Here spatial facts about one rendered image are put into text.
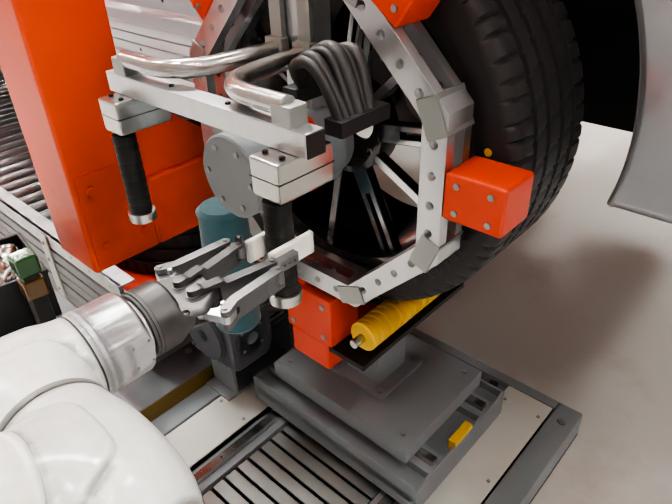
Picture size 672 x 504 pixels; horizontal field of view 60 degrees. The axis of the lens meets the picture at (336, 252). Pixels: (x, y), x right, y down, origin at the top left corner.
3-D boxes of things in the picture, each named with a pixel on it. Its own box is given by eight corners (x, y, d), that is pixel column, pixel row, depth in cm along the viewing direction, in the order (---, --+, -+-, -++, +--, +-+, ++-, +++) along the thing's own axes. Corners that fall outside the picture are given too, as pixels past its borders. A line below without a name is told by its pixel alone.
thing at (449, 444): (500, 415, 144) (505, 387, 138) (414, 517, 122) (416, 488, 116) (348, 330, 172) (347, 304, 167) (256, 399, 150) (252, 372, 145)
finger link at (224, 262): (185, 313, 64) (176, 309, 65) (248, 263, 72) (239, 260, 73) (179, 284, 62) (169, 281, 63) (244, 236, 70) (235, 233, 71)
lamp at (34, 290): (51, 293, 109) (45, 276, 107) (30, 303, 107) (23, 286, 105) (41, 285, 112) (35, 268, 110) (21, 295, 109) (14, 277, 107)
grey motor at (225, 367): (351, 338, 170) (349, 235, 151) (240, 425, 144) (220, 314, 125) (307, 313, 180) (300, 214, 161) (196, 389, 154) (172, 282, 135)
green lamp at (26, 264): (43, 271, 107) (36, 253, 105) (21, 281, 104) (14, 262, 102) (33, 263, 109) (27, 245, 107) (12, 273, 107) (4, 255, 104)
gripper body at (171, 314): (122, 337, 64) (191, 298, 70) (166, 373, 59) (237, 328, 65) (105, 282, 60) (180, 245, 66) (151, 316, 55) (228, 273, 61)
